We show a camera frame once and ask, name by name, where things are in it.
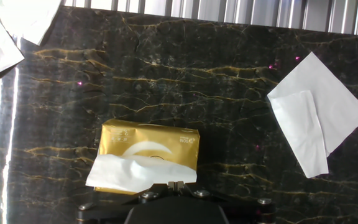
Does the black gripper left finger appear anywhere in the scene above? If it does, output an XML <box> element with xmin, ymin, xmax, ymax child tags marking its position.
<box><xmin>76</xmin><ymin>181</ymin><xmax>177</xmax><ymax>224</ymax></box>

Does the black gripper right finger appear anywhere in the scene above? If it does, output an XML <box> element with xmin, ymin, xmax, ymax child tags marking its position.
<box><xmin>175</xmin><ymin>181</ymin><xmax>276</xmax><ymax>224</ymax></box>

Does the white pulled napkin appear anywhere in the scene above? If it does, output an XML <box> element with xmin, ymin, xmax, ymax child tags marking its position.
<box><xmin>85</xmin><ymin>154</ymin><xmax>198</xmax><ymax>194</ymax></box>

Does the folded white napkin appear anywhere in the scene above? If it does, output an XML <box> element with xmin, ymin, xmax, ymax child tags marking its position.
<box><xmin>266</xmin><ymin>51</ymin><xmax>358</xmax><ymax>179</ymax></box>

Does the crumpled white napkin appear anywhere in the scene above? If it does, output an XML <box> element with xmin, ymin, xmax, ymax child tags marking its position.
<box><xmin>0</xmin><ymin>0</ymin><xmax>63</xmax><ymax>47</ymax></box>

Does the gold tissue pack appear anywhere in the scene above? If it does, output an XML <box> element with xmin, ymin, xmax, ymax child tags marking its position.
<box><xmin>94</xmin><ymin>118</ymin><xmax>201</xmax><ymax>196</ymax></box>

